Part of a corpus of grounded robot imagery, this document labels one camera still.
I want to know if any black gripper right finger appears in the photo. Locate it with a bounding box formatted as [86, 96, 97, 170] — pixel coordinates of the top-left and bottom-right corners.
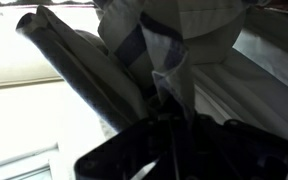
[174, 111, 200, 141]

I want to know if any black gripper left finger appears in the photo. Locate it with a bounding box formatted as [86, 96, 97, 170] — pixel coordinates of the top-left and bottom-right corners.
[152, 111, 176, 141]

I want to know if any grey striped white towel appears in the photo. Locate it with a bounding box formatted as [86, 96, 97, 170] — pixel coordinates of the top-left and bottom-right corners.
[15, 0, 249, 133]

